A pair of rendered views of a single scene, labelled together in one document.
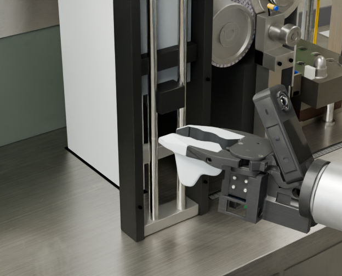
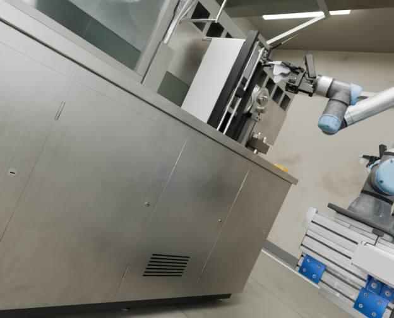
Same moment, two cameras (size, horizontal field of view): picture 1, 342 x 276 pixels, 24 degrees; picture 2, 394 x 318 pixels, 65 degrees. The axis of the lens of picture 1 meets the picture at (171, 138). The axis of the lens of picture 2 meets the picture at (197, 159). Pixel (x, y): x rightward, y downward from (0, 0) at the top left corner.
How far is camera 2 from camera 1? 1.06 m
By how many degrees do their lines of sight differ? 29
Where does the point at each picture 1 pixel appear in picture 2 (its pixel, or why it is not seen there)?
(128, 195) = (215, 115)
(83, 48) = (202, 83)
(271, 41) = (255, 111)
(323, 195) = (324, 78)
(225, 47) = not seen: hidden behind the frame
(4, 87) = (163, 91)
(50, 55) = (179, 92)
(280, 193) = (305, 81)
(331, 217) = (325, 84)
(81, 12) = (208, 71)
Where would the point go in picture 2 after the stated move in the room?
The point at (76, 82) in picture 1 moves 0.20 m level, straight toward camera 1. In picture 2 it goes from (192, 95) to (203, 93)
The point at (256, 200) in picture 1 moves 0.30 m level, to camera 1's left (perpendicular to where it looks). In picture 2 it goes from (300, 79) to (232, 41)
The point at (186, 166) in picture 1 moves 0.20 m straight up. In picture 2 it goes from (277, 69) to (298, 23)
